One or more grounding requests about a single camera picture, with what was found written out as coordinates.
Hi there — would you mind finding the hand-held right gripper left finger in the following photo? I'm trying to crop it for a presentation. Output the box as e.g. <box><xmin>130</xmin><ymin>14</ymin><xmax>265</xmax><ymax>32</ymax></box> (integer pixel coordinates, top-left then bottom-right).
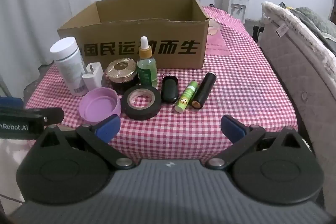
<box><xmin>34</xmin><ymin>114</ymin><xmax>135</xmax><ymax>170</ymax></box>

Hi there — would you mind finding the black electrical tape roll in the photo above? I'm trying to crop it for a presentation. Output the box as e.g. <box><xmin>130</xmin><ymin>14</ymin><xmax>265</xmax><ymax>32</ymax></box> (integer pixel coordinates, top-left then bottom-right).
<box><xmin>121</xmin><ymin>86</ymin><xmax>162</xmax><ymax>120</ymax></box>

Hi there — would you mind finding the grey blanket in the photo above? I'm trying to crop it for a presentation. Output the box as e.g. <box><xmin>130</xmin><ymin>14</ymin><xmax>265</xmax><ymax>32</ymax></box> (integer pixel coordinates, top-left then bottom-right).
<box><xmin>289</xmin><ymin>6</ymin><xmax>336</xmax><ymax>52</ymax></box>

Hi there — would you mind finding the black key fob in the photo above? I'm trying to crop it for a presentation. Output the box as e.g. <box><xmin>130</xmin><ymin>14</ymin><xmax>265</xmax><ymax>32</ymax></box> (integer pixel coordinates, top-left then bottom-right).
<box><xmin>161</xmin><ymin>73</ymin><xmax>179</xmax><ymax>104</ymax></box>

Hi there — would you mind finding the green lip balm stick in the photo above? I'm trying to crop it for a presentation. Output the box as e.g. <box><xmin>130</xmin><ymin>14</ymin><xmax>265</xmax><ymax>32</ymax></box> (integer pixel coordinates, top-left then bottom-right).
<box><xmin>175</xmin><ymin>80</ymin><xmax>198</xmax><ymax>113</ymax></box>

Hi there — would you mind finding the brown cardboard box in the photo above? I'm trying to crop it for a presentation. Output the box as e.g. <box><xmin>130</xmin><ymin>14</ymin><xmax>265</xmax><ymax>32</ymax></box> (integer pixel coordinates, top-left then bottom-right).
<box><xmin>57</xmin><ymin>0</ymin><xmax>210</xmax><ymax>70</ymax></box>

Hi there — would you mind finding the white charger plug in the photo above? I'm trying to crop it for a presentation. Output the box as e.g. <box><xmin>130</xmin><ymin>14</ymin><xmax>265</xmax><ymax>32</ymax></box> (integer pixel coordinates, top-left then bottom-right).
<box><xmin>82</xmin><ymin>62</ymin><xmax>103</xmax><ymax>90</ymax></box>

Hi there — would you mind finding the white curtain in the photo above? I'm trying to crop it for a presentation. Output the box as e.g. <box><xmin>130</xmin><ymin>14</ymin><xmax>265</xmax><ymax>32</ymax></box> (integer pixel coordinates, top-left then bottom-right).
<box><xmin>0</xmin><ymin>0</ymin><xmax>87</xmax><ymax>68</ymax></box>

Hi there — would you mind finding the white water dispenser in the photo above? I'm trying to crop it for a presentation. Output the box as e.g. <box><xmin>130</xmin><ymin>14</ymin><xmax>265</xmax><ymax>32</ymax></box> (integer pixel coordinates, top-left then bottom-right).
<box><xmin>214</xmin><ymin>0</ymin><xmax>250</xmax><ymax>25</ymax></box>

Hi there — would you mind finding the bed with blankets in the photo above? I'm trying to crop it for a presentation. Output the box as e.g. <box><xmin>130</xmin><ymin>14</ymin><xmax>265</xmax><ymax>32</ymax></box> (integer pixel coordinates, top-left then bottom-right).
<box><xmin>262</xmin><ymin>1</ymin><xmax>336</xmax><ymax>77</ymax></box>

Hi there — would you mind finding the black cylindrical tube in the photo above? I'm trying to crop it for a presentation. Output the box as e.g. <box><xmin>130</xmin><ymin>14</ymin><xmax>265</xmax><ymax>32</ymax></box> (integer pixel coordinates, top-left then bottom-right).
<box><xmin>191</xmin><ymin>72</ymin><xmax>217</xmax><ymax>110</ymax></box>

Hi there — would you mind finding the purple plastic lid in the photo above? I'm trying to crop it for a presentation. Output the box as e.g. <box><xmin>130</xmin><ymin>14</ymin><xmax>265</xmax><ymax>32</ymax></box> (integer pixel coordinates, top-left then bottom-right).
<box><xmin>79</xmin><ymin>88</ymin><xmax>122</xmax><ymax>124</ymax></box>

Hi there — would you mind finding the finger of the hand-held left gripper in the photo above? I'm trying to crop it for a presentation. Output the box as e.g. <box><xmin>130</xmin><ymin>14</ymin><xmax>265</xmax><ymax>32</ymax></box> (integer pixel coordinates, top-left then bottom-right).
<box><xmin>0</xmin><ymin>97</ymin><xmax>24</xmax><ymax>109</ymax></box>
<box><xmin>0</xmin><ymin>108</ymin><xmax>65</xmax><ymax>139</ymax></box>

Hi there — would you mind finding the dark jar with gold lid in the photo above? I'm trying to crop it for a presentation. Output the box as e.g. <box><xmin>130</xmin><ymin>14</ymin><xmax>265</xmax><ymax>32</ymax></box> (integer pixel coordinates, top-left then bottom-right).
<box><xmin>102</xmin><ymin>58</ymin><xmax>138</xmax><ymax>94</ymax></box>

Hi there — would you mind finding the quilted mattress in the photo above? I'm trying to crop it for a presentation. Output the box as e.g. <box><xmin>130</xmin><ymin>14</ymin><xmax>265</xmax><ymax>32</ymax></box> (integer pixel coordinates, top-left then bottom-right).
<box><xmin>259</xmin><ymin>18</ymin><xmax>336</xmax><ymax>140</ymax></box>

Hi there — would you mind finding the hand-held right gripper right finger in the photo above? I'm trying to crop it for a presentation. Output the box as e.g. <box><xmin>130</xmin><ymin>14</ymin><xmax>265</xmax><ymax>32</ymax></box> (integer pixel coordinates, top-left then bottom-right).
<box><xmin>206</xmin><ymin>114</ymin><xmax>305</xmax><ymax>170</ymax></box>

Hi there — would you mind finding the green dropper bottle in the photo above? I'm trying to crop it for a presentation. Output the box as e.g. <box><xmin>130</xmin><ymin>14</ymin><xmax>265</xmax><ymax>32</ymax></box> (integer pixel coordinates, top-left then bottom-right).
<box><xmin>136</xmin><ymin>36</ymin><xmax>158</xmax><ymax>88</ymax></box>

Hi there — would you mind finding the white plastic bottle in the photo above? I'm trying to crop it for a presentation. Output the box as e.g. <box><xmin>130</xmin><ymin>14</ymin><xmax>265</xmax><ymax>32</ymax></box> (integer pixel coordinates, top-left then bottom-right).
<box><xmin>50</xmin><ymin>37</ymin><xmax>88</xmax><ymax>97</ymax></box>

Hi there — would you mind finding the black bag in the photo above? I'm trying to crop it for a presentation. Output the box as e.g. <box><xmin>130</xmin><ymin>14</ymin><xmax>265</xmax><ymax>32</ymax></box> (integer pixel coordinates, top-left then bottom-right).
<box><xmin>251</xmin><ymin>26</ymin><xmax>264</xmax><ymax>42</ymax></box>

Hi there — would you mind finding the pink checkered tablecloth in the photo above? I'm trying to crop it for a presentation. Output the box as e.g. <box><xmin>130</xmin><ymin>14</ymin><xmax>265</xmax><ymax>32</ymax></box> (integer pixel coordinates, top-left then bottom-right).
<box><xmin>25</xmin><ymin>6</ymin><xmax>298</xmax><ymax>161</ymax></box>

